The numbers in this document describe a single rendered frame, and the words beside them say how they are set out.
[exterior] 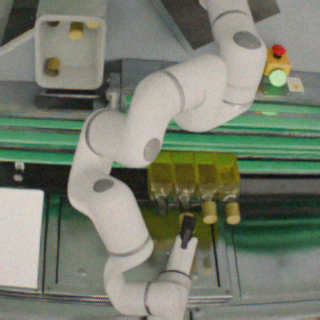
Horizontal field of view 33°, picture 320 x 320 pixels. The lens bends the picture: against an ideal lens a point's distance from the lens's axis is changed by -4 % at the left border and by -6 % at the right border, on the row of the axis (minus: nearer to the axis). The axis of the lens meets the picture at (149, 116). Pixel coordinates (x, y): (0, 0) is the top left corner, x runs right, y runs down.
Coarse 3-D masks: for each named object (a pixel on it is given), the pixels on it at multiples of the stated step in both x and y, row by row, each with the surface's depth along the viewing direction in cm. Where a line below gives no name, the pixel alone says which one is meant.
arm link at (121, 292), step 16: (112, 256) 101; (128, 256) 99; (144, 256) 101; (112, 272) 103; (112, 288) 108; (128, 288) 110; (144, 288) 109; (112, 304) 110; (128, 304) 108; (144, 304) 107
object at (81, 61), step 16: (48, 16) 131; (64, 16) 132; (80, 16) 132; (48, 32) 143; (64, 32) 143; (96, 32) 144; (48, 48) 146; (64, 48) 146; (80, 48) 147; (96, 48) 147; (64, 64) 150; (80, 64) 150; (96, 64) 149; (48, 80) 147; (64, 80) 147; (80, 80) 148; (96, 80) 147
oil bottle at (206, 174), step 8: (192, 152) 148; (200, 152) 147; (208, 152) 147; (200, 160) 145; (208, 160) 145; (200, 168) 143; (208, 168) 143; (216, 168) 144; (200, 176) 141; (208, 176) 141; (216, 176) 142; (200, 184) 139; (208, 184) 139; (216, 184) 140; (200, 192) 139; (208, 192) 139; (216, 192) 140; (200, 200) 141
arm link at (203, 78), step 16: (176, 64) 103; (192, 64) 102; (208, 64) 103; (224, 64) 105; (192, 80) 100; (208, 80) 102; (224, 80) 105; (192, 96) 100; (208, 96) 103; (192, 112) 107; (208, 112) 107; (224, 112) 113; (240, 112) 115; (192, 128) 110; (208, 128) 111
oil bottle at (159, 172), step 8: (160, 152) 146; (168, 152) 146; (160, 160) 144; (168, 160) 144; (152, 168) 142; (160, 168) 142; (168, 168) 142; (152, 176) 140; (160, 176) 140; (168, 176) 140; (152, 184) 138; (160, 184) 138; (168, 184) 139; (152, 192) 138; (160, 192) 138; (168, 192) 138
